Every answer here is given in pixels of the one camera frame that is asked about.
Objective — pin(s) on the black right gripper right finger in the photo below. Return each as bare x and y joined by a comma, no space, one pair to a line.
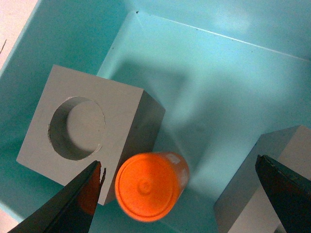
288,192

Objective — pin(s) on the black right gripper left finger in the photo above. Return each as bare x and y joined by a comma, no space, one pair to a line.
72,209

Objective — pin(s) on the gray cube with square recess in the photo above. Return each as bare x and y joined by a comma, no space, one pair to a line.
243,207

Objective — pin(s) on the orange cylinder with white numbers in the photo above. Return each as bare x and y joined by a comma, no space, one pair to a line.
148,185

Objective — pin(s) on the gray cube with round hole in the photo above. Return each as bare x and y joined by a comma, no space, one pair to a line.
81,118

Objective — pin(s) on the light blue plastic box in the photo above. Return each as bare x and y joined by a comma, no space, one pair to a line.
226,72

